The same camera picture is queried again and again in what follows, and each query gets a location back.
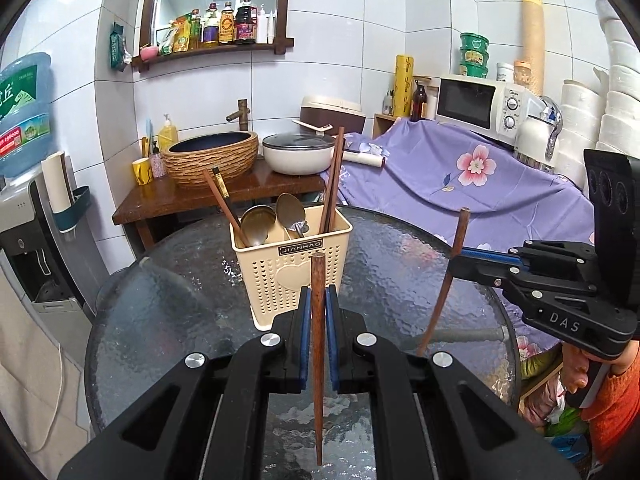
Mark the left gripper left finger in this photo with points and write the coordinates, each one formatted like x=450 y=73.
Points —
x=205 y=418

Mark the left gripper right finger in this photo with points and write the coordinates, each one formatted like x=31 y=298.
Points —
x=432 y=418

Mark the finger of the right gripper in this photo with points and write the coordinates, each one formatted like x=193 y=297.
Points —
x=487 y=274
x=494 y=257

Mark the brown wooden chopstick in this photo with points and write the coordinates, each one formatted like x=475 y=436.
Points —
x=335 y=182
x=456 y=248
x=318 y=324
x=224 y=205

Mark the cream plastic utensil holder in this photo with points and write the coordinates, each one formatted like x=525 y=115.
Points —
x=274 y=272

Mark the steel spoon round bowl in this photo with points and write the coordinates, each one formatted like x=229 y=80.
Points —
x=256 y=223

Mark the large steel spoon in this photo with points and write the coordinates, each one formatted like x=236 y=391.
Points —
x=291 y=214

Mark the dark black chopstick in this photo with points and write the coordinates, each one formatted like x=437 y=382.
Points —
x=328 y=193

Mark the brown chopstick gold tip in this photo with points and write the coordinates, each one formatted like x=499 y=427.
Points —
x=223 y=189

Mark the orange sleeve forearm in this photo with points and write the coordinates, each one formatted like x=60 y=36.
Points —
x=613 y=412

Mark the person right hand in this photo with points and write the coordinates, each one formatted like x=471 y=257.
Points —
x=576 y=363

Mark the purple floral cloth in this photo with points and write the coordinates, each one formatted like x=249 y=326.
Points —
x=431 y=171

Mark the round glass table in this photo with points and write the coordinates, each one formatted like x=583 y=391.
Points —
x=186 y=295

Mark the white electric kettle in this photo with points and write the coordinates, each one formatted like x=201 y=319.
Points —
x=537 y=135

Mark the white microwave oven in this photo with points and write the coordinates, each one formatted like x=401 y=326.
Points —
x=494 y=109

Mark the beige cloth cover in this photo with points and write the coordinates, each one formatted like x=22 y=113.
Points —
x=42 y=391

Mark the brown glass bottle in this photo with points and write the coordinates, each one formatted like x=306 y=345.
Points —
x=419 y=103

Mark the white paper bowl stacks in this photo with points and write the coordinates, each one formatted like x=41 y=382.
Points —
x=608 y=119

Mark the tall paper cup stack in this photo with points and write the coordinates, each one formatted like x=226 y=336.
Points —
x=529 y=68

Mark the green instant noodle cups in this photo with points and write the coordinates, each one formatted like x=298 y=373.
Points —
x=474 y=55

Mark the yellow wrap roll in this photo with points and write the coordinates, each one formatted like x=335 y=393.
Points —
x=403 y=85

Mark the white frying pan with lid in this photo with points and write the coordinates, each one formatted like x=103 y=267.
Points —
x=305 y=154

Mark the brown rice cooker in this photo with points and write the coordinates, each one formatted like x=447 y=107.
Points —
x=321 y=111

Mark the dark wooden counter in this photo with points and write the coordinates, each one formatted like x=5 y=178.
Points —
x=152 y=212

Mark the water dispenser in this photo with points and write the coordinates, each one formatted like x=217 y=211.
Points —
x=61 y=273

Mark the paper cup stack holder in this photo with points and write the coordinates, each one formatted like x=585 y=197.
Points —
x=68 y=205

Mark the yellow mug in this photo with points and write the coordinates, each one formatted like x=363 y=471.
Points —
x=142 y=169

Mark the woven pattern basin sink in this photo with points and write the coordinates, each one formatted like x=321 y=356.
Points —
x=233 y=153

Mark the brass faucet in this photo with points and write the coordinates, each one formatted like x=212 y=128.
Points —
x=241 y=115

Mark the yellow soap dispenser bottle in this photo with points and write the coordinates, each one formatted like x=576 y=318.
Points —
x=168 y=135

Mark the dark soy sauce bottle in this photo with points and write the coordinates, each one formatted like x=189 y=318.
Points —
x=246 y=23

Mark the yellow oil bottle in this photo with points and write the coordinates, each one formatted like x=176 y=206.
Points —
x=226 y=25

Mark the wooden framed mirror shelf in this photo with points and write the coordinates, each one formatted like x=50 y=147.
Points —
x=183 y=28

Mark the pink small bowl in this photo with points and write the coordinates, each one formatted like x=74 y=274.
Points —
x=148 y=52

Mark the green snack bag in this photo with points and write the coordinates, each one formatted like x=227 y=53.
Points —
x=120 y=58

